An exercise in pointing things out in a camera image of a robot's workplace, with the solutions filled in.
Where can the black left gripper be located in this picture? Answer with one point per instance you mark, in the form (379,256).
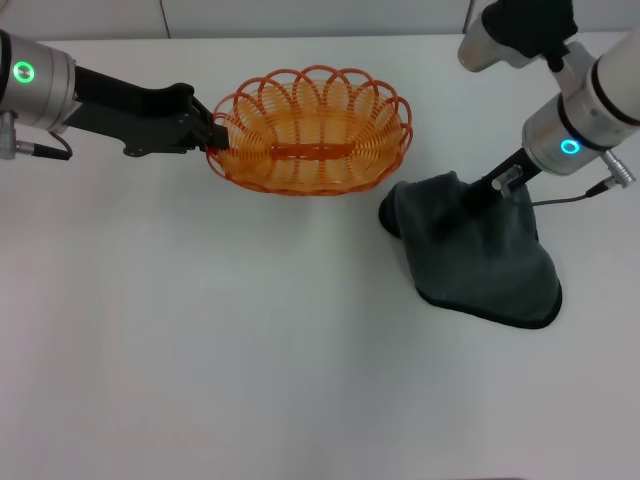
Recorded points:
(140,120)

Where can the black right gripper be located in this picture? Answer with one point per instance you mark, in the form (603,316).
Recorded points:
(500,185)

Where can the dark grey towel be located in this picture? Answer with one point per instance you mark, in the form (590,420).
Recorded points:
(480,265)

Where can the orange woven plastic basket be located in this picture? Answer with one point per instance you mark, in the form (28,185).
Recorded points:
(310,150)

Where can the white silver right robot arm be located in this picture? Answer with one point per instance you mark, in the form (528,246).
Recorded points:
(585,110)

